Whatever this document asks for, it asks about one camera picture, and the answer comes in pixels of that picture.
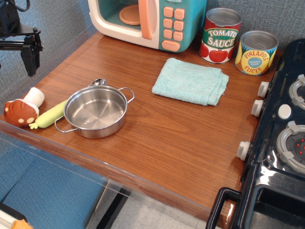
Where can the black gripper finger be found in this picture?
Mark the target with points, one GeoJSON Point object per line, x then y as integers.
{"type": "Point", "coordinates": [31, 58]}

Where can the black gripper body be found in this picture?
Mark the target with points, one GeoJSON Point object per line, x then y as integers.
{"type": "Point", "coordinates": [21, 38]}

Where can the stainless steel pot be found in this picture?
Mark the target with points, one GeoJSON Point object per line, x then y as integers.
{"type": "Point", "coordinates": [97, 111]}

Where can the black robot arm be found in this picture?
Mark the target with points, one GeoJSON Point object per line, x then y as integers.
{"type": "Point", "coordinates": [9, 16]}

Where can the light blue folded cloth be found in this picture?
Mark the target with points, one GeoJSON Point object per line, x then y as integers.
{"type": "Point", "coordinates": [190, 82]}

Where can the plush mushroom toy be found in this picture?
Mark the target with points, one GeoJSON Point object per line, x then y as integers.
{"type": "Point", "coordinates": [22, 112]}

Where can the toy microwave teal and cream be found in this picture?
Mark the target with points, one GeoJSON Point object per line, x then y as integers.
{"type": "Point", "coordinates": [168, 25]}

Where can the orange plush toy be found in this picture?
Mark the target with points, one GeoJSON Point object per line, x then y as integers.
{"type": "Point", "coordinates": [21, 224]}

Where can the tomato sauce can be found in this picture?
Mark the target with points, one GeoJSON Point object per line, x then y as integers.
{"type": "Point", "coordinates": [220, 31]}

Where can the pineapple slices can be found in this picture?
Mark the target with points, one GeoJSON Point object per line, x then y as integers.
{"type": "Point", "coordinates": [256, 52]}

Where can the white stove knob middle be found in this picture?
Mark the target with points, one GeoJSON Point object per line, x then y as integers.
{"type": "Point", "coordinates": [256, 108]}

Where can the white stove knob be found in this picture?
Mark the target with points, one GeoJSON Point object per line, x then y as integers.
{"type": "Point", "coordinates": [263, 89]}
{"type": "Point", "coordinates": [243, 150]}
{"type": "Point", "coordinates": [256, 108]}

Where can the white stove knob lower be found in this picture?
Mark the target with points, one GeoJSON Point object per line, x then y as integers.
{"type": "Point", "coordinates": [243, 150]}

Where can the white stove knob upper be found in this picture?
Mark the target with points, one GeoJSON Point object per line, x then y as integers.
{"type": "Point", "coordinates": [263, 89]}

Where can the black toy stove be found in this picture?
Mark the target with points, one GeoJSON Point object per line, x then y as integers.
{"type": "Point", "coordinates": [272, 195]}

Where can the spoon with green handle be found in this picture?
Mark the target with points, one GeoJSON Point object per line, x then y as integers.
{"type": "Point", "coordinates": [49, 117]}

